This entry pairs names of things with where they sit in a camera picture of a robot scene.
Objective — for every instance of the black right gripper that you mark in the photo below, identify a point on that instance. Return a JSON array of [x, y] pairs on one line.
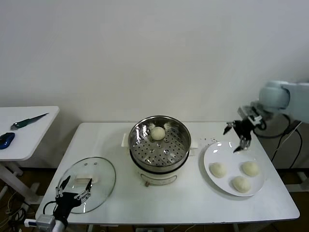
[[243, 129]]

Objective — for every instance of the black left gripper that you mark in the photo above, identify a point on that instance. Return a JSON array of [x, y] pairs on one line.
[[65, 201]]

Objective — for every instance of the round glass pot lid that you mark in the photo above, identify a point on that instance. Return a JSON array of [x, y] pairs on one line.
[[101, 174]]

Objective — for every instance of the steamed white baozi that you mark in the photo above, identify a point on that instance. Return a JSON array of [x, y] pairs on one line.
[[158, 133], [241, 184], [251, 168], [218, 169]]

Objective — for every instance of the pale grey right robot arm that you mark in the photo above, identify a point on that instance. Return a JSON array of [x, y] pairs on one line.
[[274, 96]]

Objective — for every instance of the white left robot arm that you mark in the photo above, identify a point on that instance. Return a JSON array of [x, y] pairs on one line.
[[59, 226]]

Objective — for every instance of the stainless steel steamer basket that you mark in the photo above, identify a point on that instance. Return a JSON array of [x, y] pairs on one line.
[[169, 154]]

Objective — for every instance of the round white plate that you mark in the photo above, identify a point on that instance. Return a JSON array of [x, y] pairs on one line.
[[227, 154]]

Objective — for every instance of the white side table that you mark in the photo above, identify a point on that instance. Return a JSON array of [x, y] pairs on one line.
[[36, 140]]

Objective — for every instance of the white table foot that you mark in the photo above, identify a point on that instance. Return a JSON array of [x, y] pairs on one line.
[[298, 186]]

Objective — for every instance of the white electric cooker base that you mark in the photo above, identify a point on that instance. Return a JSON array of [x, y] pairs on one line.
[[157, 178]]

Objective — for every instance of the blue computer mouse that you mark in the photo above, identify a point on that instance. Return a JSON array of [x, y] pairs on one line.
[[6, 140]]

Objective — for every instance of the white power strip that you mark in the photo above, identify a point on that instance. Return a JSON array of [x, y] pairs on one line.
[[149, 230]]

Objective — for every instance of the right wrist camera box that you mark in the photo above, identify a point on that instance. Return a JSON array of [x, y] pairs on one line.
[[247, 111]]

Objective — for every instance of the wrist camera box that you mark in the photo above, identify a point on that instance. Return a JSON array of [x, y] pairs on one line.
[[46, 221], [247, 111]]

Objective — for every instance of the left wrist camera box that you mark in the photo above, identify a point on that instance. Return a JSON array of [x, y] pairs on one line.
[[46, 221]]

